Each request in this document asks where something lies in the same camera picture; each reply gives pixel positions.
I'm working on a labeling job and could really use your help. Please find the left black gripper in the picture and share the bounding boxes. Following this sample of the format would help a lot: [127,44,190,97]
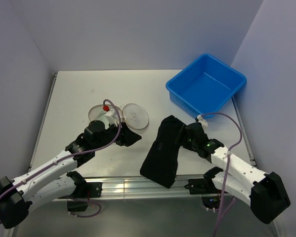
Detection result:
[93,119,141,150]

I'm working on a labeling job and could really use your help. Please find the black garment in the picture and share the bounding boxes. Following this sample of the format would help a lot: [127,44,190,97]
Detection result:
[140,115,186,189]

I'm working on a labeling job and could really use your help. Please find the pale mint bra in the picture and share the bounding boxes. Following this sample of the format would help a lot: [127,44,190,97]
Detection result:
[96,111,109,124]

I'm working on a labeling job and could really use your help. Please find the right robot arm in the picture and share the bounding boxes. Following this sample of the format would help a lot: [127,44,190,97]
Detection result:
[184,122,291,224]

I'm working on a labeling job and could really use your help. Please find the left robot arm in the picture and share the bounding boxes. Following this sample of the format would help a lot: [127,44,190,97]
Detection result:
[0,120,142,229]

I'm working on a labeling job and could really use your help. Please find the blue plastic bin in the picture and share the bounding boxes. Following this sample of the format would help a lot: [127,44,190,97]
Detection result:
[166,54,247,118]

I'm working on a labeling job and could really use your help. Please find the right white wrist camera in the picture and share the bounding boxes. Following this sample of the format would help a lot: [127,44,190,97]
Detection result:
[195,115,208,128]

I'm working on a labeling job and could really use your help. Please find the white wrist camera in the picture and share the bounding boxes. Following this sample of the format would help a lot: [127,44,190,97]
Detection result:
[102,105,121,125]
[195,115,208,128]

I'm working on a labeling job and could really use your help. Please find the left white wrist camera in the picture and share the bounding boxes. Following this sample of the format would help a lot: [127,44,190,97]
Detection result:
[102,105,121,125]

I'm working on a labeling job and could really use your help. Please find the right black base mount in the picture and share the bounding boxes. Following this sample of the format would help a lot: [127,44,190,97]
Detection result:
[184,178,221,195]

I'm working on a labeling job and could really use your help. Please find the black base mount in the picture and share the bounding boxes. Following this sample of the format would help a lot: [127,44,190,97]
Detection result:
[67,182,102,213]
[184,178,221,195]

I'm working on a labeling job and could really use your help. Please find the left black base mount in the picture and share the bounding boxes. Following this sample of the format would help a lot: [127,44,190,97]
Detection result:
[67,182,102,213]

